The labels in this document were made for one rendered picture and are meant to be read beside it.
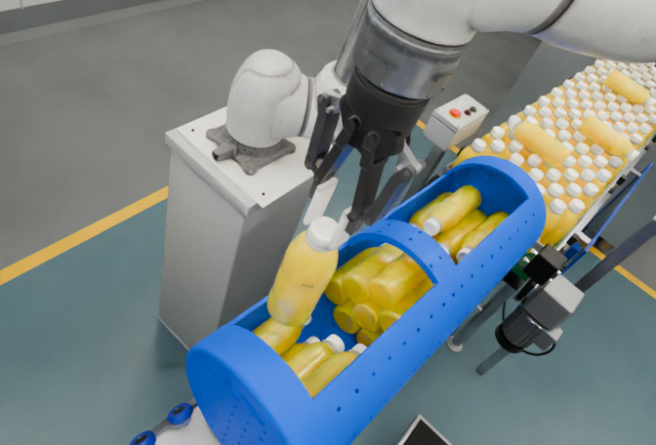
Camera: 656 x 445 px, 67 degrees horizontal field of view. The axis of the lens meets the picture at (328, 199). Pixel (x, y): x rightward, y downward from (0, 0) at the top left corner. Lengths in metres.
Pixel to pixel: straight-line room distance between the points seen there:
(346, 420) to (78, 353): 1.46
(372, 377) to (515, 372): 1.80
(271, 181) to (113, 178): 1.44
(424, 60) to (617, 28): 0.14
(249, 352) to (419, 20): 0.54
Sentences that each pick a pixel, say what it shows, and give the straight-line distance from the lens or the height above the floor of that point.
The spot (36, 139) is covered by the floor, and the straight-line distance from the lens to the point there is 2.84.
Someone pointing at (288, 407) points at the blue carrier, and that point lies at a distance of 0.75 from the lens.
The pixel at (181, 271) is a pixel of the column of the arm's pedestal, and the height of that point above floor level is 0.45.
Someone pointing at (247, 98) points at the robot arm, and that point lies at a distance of 1.19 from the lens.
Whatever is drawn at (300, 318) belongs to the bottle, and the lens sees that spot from 0.73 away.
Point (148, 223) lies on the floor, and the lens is 2.44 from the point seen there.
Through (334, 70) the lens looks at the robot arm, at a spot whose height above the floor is 1.30.
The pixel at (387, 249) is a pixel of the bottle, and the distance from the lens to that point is 1.07.
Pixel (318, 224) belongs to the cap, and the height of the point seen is 1.46.
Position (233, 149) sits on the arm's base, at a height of 1.04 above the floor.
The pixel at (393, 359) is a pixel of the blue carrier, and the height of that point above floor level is 1.19.
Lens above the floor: 1.92
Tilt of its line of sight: 45 degrees down
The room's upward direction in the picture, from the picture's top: 23 degrees clockwise
